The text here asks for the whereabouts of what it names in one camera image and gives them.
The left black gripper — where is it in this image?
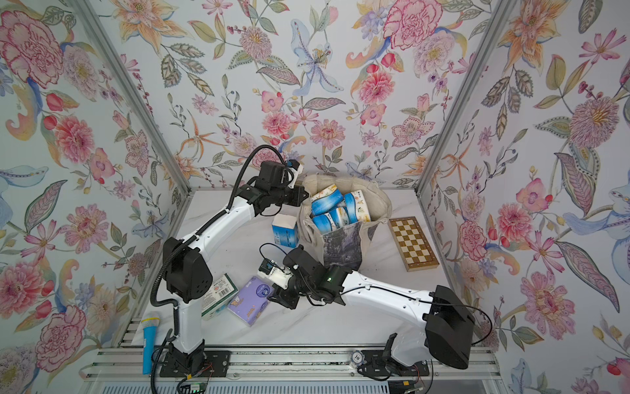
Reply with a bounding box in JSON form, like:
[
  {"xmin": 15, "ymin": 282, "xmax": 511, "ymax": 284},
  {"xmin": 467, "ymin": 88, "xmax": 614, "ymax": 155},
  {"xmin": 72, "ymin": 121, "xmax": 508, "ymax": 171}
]
[{"xmin": 266, "ymin": 183, "xmax": 309, "ymax": 205}]

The purple tissue pack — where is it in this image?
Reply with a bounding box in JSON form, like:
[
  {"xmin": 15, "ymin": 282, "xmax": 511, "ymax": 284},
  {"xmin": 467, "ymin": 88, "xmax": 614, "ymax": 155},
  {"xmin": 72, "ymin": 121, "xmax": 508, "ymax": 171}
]
[{"xmin": 227, "ymin": 277, "xmax": 274, "ymax": 327}]

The blue floral tissue pack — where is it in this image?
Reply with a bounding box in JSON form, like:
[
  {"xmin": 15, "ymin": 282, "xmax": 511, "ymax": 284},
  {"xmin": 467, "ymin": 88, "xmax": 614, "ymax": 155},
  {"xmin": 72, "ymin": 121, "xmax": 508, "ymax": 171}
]
[
  {"xmin": 313, "ymin": 213, "xmax": 338, "ymax": 234},
  {"xmin": 311, "ymin": 184, "xmax": 344, "ymax": 216},
  {"xmin": 330, "ymin": 207, "xmax": 350, "ymax": 228},
  {"xmin": 344, "ymin": 190, "xmax": 372, "ymax": 223}
]

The green white tissue box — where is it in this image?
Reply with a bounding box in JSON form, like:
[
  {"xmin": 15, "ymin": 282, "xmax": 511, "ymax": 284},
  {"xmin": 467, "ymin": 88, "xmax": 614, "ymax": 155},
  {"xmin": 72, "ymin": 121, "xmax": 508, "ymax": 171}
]
[{"xmin": 201, "ymin": 274, "xmax": 238, "ymax": 320}]

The beige canvas bag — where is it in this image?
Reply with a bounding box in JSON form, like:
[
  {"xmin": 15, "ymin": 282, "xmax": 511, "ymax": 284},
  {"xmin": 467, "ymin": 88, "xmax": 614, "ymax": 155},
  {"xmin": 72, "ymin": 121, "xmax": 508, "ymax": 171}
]
[{"xmin": 297, "ymin": 175, "xmax": 392, "ymax": 271}]

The blue floral tissue pack front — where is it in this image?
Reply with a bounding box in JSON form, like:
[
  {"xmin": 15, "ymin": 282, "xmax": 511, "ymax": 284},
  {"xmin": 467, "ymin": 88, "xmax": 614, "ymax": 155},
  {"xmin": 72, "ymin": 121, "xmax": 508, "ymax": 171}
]
[{"xmin": 313, "ymin": 213, "xmax": 338, "ymax": 234}]

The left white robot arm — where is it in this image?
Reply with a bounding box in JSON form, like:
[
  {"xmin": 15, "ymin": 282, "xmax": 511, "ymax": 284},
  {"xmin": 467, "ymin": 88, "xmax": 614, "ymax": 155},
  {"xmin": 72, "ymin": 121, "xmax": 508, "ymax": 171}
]
[{"xmin": 151, "ymin": 159, "xmax": 308, "ymax": 356}]

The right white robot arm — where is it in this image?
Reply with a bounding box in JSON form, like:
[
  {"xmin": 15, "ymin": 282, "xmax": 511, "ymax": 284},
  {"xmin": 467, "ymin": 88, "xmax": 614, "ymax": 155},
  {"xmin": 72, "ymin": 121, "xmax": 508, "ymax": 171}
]
[{"xmin": 259, "ymin": 247, "xmax": 475, "ymax": 369}]

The blue tissue pack by bag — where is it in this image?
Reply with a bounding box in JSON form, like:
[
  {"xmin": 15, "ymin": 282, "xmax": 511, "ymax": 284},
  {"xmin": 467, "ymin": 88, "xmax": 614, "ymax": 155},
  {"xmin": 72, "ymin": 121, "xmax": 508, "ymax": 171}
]
[{"xmin": 272, "ymin": 213, "xmax": 299, "ymax": 248}]

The wooden chessboard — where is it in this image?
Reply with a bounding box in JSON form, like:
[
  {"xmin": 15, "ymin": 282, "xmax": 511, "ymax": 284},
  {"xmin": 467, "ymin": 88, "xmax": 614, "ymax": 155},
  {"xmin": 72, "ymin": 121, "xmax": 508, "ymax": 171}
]
[{"xmin": 388, "ymin": 217, "xmax": 440, "ymax": 272}]

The blue microphone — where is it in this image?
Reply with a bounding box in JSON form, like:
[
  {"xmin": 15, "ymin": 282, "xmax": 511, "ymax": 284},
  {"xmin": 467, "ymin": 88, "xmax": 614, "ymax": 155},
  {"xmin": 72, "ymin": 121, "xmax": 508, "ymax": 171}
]
[{"xmin": 140, "ymin": 313, "xmax": 161, "ymax": 375}]

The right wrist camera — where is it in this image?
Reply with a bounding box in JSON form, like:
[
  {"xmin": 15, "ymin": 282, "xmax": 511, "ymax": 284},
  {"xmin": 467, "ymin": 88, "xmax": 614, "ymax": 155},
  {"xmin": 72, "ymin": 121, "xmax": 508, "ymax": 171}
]
[{"xmin": 258, "ymin": 258, "xmax": 293, "ymax": 290}]

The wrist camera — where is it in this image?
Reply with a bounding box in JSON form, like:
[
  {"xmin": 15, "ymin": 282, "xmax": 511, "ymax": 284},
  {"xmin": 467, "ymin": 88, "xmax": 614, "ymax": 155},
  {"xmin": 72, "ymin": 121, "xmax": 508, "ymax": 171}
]
[
  {"xmin": 258, "ymin": 258, "xmax": 293, "ymax": 290},
  {"xmin": 286, "ymin": 159, "xmax": 304, "ymax": 189}
]

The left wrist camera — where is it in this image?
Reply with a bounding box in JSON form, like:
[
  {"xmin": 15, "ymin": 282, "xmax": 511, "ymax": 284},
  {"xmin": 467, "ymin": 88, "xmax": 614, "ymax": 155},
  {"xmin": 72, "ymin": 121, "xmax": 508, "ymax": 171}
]
[{"xmin": 286, "ymin": 159, "xmax": 304, "ymax": 189}]

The metal base rail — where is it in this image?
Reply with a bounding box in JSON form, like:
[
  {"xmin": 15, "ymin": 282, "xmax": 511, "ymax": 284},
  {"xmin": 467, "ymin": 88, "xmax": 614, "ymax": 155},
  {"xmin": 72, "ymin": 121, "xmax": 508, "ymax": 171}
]
[{"xmin": 78, "ymin": 344, "xmax": 508, "ymax": 394}]

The aluminium corner post left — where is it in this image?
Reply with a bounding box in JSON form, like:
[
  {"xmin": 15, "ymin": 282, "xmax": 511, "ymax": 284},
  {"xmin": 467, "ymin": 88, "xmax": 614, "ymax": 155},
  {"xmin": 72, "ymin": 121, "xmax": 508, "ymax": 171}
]
[{"xmin": 69, "ymin": 0, "xmax": 192, "ymax": 196}]

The aluminium corner post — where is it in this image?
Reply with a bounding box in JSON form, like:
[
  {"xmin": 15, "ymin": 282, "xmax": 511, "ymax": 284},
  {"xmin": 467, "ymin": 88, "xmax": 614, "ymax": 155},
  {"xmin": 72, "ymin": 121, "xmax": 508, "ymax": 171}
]
[
  {"xmin": 69, "ymin": 0, "xmax": 192, "ymax": 196},
  {"xmin": 416, "ymin": 0, "xmax": 515, "ymax": 198}
]

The aluminium corner post right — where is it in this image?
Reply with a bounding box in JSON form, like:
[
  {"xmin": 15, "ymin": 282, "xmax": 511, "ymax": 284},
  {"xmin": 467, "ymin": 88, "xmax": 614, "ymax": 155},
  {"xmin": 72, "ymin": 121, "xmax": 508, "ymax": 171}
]
[{"xmin": 416, "ymin": 0, "xmax": 515, "ymax": 198}]

